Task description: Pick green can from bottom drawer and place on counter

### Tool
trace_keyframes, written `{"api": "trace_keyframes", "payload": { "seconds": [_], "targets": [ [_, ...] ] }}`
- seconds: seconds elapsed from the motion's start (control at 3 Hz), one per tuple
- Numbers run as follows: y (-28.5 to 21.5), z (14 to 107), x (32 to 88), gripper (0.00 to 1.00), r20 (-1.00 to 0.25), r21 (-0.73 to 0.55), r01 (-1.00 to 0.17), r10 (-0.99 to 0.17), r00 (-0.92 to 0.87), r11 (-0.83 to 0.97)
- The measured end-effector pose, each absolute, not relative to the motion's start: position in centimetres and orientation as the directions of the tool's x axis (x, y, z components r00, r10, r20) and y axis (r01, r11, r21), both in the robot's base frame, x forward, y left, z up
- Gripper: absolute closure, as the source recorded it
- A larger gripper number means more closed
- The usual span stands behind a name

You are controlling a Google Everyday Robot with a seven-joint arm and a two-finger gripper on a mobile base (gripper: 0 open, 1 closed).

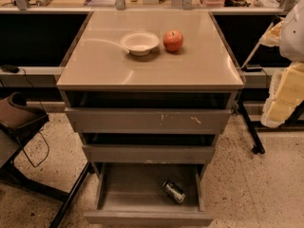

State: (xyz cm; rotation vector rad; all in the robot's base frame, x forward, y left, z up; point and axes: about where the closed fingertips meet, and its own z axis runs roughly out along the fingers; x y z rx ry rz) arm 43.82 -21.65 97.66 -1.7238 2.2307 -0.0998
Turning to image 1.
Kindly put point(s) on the green soda can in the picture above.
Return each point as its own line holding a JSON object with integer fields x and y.
{"x": 173, "y": 191}

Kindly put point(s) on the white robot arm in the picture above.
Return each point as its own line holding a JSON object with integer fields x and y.
{"x": 292, "y": 35}

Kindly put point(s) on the grey middle drawer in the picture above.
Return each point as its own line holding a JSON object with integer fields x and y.
{"x": 150, "y": 148}

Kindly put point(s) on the black power adapter left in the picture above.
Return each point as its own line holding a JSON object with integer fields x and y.
{"x": 10, "y": 68}

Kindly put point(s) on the grey bottom drawer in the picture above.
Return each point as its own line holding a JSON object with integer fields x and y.
{"x": 132, "y": 194}

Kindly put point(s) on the black power adapter right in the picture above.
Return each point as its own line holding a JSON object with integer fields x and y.
{"x": 252, "y": 68}

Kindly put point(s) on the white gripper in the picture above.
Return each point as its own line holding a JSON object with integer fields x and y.
{"x": 293, "y": 35}

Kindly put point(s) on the grey top drawer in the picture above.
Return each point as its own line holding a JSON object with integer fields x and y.
{"x": 150, "y": 112}

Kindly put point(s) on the brown padded chair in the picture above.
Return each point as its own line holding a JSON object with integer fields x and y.
{"x": 19, "y": 120}

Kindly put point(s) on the white paper bowl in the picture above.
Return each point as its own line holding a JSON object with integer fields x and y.
{"x": 140, "y": 43}

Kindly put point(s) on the grey drawer cabinet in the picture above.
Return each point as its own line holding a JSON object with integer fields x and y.
{"x": 99, "y": 63}

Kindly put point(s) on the grey drawer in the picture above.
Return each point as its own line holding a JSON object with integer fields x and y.
{"x": 150, "y": 112}
{"x": 150, "y": 148}
{"x": 132, "y": 194}

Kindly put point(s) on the red apple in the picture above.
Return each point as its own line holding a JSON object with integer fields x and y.
{"x": 173, "y": 40}

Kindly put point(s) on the black power adapter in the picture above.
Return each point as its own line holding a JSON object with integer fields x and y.
{"x": 252, "y": 68}
{"x": 10, "y": 68}

